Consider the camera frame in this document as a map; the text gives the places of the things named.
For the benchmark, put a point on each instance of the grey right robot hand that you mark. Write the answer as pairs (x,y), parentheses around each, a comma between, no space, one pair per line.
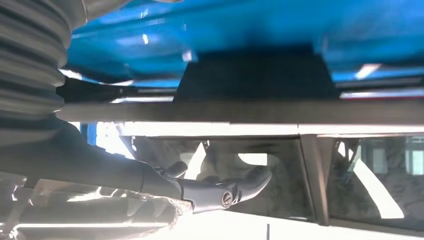
(82,172)

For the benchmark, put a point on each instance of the blue metal shelf rack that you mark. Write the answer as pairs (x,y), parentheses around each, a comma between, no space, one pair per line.
(232,23)

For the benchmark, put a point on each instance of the white car with red stripe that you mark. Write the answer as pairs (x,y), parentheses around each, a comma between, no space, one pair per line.
(298,228)

